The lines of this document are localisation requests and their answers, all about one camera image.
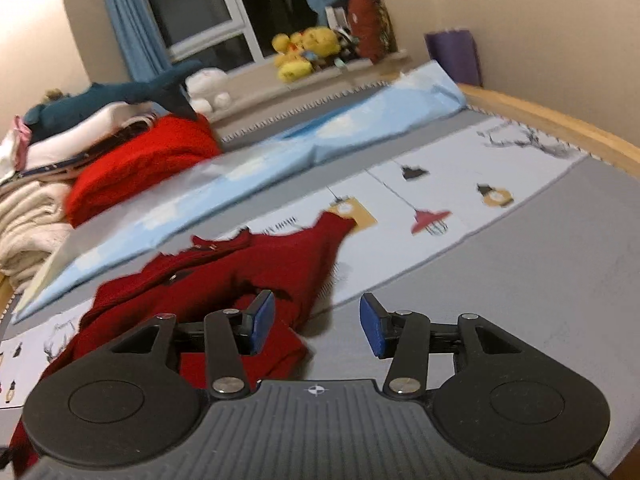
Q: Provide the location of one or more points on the white plush toy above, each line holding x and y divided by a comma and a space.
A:
208, 91

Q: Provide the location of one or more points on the purple bag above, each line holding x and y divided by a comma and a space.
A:
456, 51

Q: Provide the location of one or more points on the cream fleece folded blanket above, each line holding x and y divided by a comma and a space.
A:
33, 227

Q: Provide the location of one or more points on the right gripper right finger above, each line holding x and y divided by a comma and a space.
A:
403, 337

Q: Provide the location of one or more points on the light blue folded sheet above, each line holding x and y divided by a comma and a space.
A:
144, 222

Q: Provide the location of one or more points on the left blue curtain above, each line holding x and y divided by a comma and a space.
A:
138, 37

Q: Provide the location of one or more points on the dark red knit sweater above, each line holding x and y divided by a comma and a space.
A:
128, 397

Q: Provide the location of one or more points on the bright red folded blanket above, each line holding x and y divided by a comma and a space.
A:
171, 146

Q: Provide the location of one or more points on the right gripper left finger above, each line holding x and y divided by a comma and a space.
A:
230, 334

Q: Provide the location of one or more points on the teal shark plush toy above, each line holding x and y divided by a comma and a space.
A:
166, 90

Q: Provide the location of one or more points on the white framed window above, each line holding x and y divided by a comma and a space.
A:
227, 34

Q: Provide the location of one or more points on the dark red cushion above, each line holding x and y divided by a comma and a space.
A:
369, 22

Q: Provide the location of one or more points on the white folded bedding stack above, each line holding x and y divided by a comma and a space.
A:
63, 156

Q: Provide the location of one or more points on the grey printed bed mat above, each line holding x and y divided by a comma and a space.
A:
475, 239

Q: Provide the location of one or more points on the yellow plush toy pile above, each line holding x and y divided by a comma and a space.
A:
303, 53

